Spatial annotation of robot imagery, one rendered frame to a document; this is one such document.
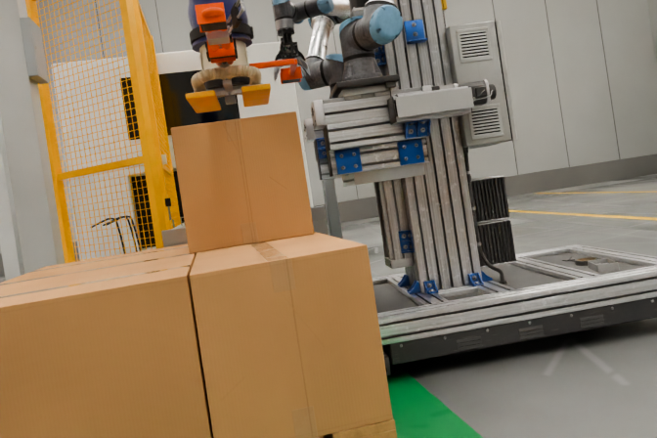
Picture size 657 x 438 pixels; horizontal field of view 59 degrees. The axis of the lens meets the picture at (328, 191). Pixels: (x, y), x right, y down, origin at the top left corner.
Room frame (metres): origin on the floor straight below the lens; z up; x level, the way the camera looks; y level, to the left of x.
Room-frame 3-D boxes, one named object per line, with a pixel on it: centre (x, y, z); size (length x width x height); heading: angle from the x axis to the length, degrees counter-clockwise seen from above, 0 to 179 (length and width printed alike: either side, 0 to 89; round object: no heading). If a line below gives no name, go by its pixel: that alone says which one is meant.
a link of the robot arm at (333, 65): (2.63, -0.13, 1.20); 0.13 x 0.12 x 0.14; 67
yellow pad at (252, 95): (2.18, 0.21, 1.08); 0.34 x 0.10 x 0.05; 7
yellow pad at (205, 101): (2.15, 0.40, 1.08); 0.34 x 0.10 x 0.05; 7
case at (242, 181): (2.16, 0.30, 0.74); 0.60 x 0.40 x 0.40; 7
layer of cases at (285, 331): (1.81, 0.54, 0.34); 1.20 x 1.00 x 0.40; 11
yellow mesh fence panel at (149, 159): (3.37, 1.27, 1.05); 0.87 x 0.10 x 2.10; 63
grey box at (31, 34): (3.07, 1.41, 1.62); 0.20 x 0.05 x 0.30; 11
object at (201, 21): (1.57, 0.24, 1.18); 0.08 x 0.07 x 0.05; 7
